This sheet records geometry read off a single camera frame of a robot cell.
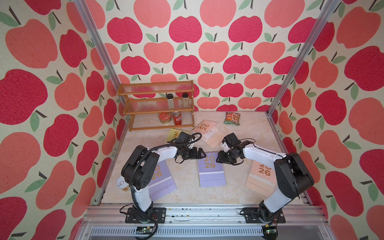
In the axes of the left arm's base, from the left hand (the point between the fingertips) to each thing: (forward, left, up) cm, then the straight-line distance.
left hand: (201, 159), depth 91 cm
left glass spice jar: (+32, +20, +17) cm, 42 cm away
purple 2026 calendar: (-8, -6, -4) cm, 11 cm away
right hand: (-2, -12, -2) cm, 12 cm away
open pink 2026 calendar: (+23, -9, -3) cm, 25 cm away
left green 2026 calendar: (+20, +18, -1) cm, 27 cm away
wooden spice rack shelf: (+45, +32, +3) cm, 55 cm away
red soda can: (+30, +16, +7) cm, 35 cm away
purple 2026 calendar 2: (-13, +22, -5) cm, 26 cm away
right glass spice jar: (+34, +10, +19) cm, 40 cm away
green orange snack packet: (+36, -26, -1) cm, 44 cm away
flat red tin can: (+35, +26, 0) cm, 44 cm away
